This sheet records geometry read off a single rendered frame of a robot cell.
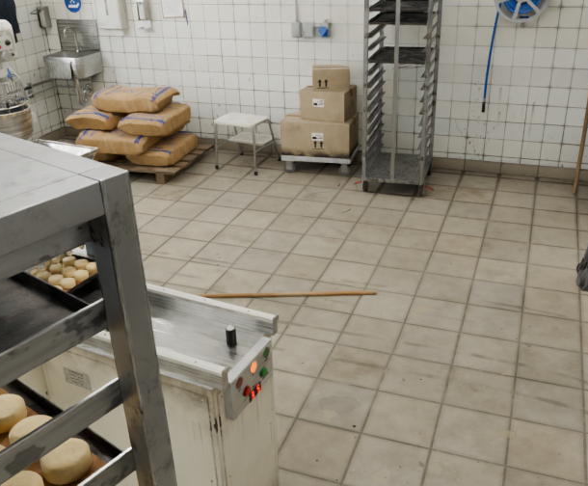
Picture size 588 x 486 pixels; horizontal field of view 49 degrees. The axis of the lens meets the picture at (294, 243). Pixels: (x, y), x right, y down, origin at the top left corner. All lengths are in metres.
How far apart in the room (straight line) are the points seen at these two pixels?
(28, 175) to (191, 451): 1.59
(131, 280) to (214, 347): 1.45
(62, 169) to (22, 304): 0.17
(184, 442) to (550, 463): 1.55
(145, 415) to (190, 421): 1.34
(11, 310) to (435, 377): 2.75
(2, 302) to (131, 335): 0.15
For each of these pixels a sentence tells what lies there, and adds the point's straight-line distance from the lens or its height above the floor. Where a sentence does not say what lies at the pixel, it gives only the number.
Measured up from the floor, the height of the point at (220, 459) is 0.58.
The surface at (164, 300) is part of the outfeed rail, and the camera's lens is 2.25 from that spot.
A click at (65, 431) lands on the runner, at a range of 0.66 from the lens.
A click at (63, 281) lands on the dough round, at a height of 0.92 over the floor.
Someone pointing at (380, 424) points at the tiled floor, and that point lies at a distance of 3.00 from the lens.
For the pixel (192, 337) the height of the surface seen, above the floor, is 0.84.
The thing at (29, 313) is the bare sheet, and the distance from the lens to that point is 0.68.
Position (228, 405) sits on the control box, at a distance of 1.95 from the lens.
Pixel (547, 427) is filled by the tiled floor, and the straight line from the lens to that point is 3.12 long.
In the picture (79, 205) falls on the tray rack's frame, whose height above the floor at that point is 1.81.
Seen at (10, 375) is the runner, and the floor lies 1.67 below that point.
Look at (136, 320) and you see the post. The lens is 0.62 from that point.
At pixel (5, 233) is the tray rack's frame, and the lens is 0.52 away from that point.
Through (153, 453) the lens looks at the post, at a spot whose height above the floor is 1.52.
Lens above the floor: 2.00
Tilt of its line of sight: 26 degrees down
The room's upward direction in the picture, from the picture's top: 2 degrees counter-clockwise
